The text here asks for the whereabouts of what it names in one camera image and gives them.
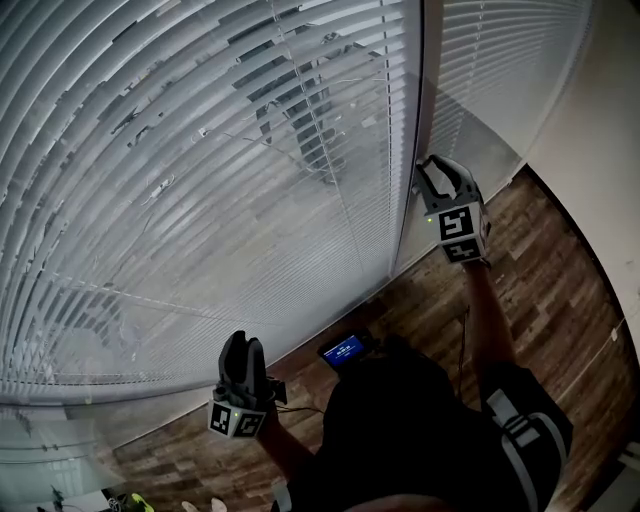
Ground grey window frame post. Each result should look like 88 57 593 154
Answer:
389 0 446 274

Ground person's left forearm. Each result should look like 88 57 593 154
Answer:
254 407 326 481

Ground black device with blue screen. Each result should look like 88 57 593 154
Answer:
317 330 376 371

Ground person's right forearm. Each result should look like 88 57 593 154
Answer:
462 259 517 386

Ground person's black shirt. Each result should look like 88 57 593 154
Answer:
269 339 575 512

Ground black office chair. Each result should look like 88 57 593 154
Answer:
233 39 349 186

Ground white floor trunking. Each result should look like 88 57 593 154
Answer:
617 442 640 471

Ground grey harness strap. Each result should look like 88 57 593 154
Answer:
484 389 569 512

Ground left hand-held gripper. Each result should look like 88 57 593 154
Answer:
206 329 289 441

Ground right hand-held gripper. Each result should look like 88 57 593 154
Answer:
415 154 492 265

